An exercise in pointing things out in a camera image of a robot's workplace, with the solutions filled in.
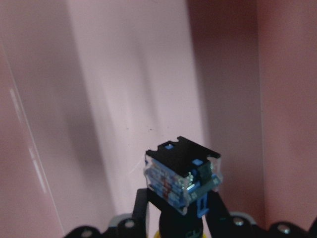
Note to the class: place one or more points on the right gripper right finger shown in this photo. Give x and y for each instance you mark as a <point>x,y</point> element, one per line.
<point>223,224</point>

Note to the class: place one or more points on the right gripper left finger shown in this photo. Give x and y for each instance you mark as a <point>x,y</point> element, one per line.
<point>131,225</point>

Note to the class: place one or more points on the pink plastic bin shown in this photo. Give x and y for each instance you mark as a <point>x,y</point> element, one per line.
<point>87,86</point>

